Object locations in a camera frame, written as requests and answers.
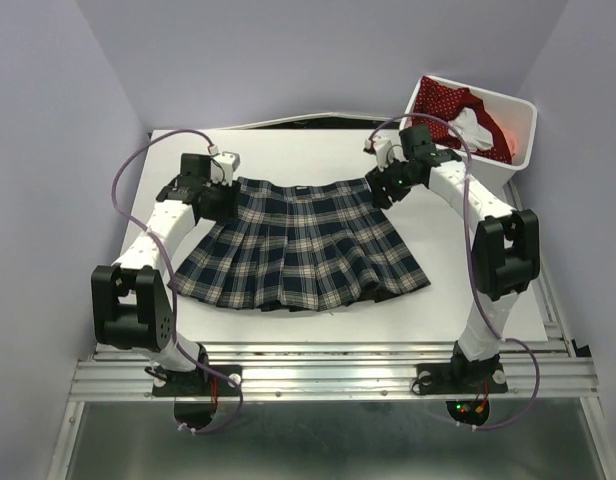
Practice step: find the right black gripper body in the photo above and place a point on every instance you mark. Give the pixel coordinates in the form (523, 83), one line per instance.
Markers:
(396, 180)

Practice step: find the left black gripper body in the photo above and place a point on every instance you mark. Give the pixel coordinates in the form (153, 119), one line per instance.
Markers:
(222, 201)

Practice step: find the navy plaid pleated skirt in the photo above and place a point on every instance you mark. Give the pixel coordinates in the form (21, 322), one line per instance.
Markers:
(300, 248)

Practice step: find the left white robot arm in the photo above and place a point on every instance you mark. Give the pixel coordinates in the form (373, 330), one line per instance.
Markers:
(132, 309)

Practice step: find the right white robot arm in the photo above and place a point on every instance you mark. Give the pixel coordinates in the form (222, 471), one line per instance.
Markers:
(502, 243)

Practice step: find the red polka dot skirt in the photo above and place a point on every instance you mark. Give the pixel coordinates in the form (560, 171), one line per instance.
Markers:
(445, 103)

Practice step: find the white garment in bin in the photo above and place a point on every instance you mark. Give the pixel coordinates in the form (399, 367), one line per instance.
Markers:
(467, 125)

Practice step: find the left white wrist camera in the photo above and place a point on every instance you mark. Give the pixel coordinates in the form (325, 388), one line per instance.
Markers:
(223, 167)

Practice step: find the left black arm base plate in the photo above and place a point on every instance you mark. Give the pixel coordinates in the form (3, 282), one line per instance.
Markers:
(197, 394)

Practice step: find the aluminium rail frame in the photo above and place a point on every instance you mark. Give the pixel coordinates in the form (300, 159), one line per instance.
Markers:
(328, 394)

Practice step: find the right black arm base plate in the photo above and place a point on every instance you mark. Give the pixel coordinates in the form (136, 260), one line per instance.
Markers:
(467, 384)

